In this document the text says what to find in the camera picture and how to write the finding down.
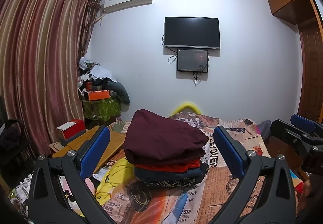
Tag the grey padded coat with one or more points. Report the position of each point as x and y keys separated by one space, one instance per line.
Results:
x=117 y=87

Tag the small black wall monitor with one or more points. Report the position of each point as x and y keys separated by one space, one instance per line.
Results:
x=194 y=61

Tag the wooden wardrobe cabinet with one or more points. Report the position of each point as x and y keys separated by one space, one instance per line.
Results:
x=306 y=16

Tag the dark navy folded garment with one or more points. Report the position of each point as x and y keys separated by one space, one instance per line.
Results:
x=170 y=180

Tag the red and white box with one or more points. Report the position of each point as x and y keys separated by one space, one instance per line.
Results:
x=71 y=128

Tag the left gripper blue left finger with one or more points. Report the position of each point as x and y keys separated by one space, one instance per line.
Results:
x=91 y=152

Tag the white cloth on pile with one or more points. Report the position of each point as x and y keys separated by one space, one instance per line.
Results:
x=93 y=69

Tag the yellow bed headboard rail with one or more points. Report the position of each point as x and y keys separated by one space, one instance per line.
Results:
x=187 y=106

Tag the large black wall television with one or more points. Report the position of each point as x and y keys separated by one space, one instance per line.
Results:
x=192 y=32

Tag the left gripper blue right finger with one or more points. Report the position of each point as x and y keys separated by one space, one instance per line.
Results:
x=233 y=153

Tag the red folded garment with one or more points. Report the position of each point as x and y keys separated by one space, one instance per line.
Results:
x=176 y=167

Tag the yellow garment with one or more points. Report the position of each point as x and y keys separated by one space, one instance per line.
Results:
x=121 y=172

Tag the wooden bedside table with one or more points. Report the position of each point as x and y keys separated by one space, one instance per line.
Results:
x=115 y=143

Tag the orange shoe box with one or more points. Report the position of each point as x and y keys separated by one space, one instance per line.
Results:
x=97 y=95

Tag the maroon jacket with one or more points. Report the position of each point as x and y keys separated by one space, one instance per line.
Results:
x=151 y=138

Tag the striped red curtain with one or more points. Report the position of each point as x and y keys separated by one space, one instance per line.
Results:
x=42 y=42

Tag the newspaper print bedsheet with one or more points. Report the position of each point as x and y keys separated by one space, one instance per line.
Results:
x=135 y=202

